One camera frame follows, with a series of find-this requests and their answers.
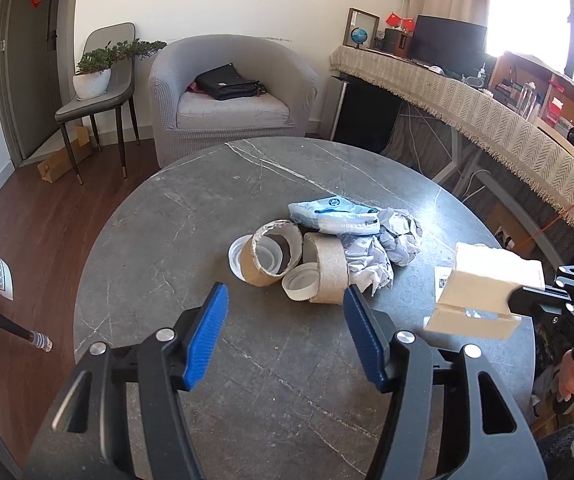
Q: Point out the grey door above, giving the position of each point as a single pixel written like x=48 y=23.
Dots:
x=32 y=60

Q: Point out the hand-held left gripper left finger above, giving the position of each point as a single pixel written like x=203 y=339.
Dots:
x=209 y=340

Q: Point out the grey fabric armchair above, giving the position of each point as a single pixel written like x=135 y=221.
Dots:
x=232 y=60

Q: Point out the beige fringed desk cloth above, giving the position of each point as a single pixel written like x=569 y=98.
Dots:
x=467 y=95

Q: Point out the wooden picture frame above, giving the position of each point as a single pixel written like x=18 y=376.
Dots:
x=348 y=22

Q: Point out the blue and white plastic packet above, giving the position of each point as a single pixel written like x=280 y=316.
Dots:
x=327 y=212

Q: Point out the black monitor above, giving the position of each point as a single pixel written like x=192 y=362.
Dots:
x=447 y=40

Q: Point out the brown cardboard tape roll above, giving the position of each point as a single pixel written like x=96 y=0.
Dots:
x=327 y=270
x=254 y=272

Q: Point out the white paper ball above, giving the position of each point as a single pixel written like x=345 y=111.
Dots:
x=367 y=265
x=402 y=240

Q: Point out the brown cardboard box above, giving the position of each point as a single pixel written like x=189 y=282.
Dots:
x=59 y=162

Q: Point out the small red flags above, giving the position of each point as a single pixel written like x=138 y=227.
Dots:
x=399 y=20

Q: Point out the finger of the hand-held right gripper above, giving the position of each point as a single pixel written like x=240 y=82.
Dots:
x=567 y=319
x=537 y=297

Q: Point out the potted plant in white pot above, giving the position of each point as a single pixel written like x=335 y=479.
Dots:
x=92 y=82

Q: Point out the white paper label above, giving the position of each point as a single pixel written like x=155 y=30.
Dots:
x=442 y=280

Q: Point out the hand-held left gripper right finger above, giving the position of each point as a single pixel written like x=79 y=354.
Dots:
x=362 y=340

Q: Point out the small blue globe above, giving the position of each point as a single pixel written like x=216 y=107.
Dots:
x=360 y=36

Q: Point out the black table leg with sock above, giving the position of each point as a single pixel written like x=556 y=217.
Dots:
x=7 y=322

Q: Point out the black leather bag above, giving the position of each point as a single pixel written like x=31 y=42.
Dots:
x=222 y=82

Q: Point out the grey dining chair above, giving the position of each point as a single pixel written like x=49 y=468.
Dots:
x=82 y=110

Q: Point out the silver desk leg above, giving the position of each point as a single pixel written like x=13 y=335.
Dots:
x=341 y=105

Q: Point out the brown wooden speaker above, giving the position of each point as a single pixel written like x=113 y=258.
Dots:
x=396 y=41

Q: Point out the beige cardboard box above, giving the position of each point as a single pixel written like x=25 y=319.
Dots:
x=487 y=275

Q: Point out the white plastic lid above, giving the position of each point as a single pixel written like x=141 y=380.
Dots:
x=237 y=257
x=299 y=282

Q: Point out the wooden desk shelf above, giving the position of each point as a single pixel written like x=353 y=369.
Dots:
x=567 y=100

